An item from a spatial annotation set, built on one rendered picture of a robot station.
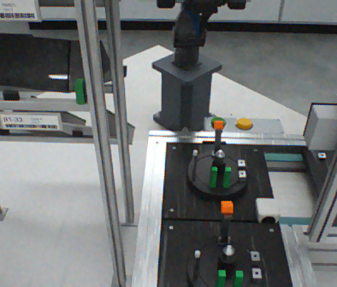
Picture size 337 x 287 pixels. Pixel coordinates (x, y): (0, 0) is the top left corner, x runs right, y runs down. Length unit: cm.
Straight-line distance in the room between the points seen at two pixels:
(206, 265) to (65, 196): 45
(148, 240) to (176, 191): 13
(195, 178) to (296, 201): 25
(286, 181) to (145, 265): 42
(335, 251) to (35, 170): 77
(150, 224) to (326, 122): 40
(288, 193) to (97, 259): 47
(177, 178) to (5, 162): 52
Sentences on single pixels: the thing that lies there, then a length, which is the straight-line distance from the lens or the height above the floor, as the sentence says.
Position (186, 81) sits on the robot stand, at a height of 106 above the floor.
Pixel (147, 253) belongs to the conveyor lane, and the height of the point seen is 95.
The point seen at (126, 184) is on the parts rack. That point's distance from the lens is 88.
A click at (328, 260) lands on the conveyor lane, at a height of 90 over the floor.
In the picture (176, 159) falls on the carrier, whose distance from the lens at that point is 96.
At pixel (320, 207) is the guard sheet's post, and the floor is 105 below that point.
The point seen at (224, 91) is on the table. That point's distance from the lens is 142.
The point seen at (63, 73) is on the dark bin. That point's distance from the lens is 58.
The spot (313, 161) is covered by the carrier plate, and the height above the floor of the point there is 97.
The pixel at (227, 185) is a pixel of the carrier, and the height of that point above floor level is 100.
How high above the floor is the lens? 161
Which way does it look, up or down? 39 degrees down
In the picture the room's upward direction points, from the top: straight up
